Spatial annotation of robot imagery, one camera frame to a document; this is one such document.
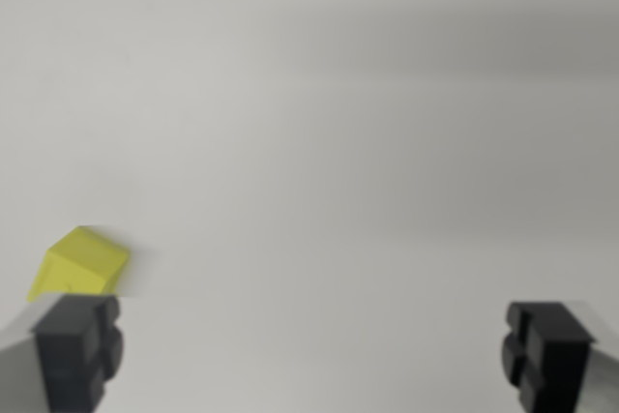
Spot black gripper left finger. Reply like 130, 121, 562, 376
0, 293, 125, 413

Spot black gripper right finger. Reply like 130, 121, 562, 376
501, 300, 619, 413

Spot yellow cube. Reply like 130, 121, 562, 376
26, 225, 131, 304

